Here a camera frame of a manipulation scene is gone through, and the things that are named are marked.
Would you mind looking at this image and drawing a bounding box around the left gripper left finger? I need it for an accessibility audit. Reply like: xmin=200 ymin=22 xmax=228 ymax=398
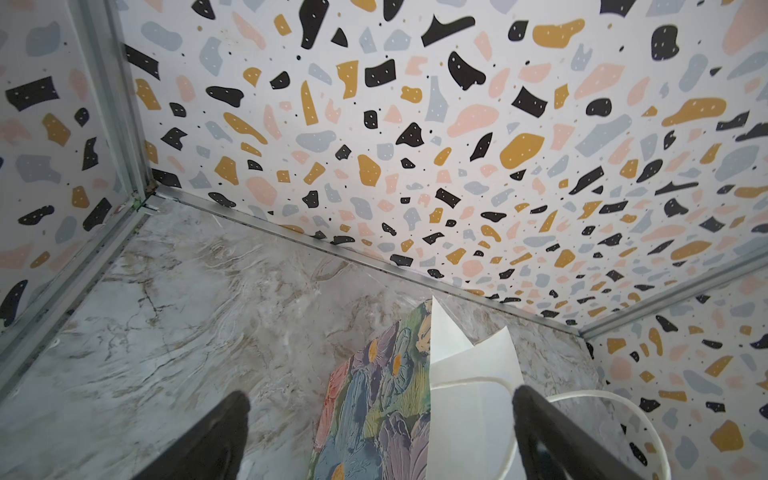
xmin=134 ymin=391 xmax=250 ymax=480

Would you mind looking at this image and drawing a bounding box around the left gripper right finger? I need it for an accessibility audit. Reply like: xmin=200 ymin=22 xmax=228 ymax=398
xmin=512 ymin=386 xmax=639 ymax=480

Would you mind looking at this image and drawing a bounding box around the floral paper bag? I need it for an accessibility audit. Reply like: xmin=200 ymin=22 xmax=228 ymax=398
xmin=307 ymin=295 xmax=672 ymax=480

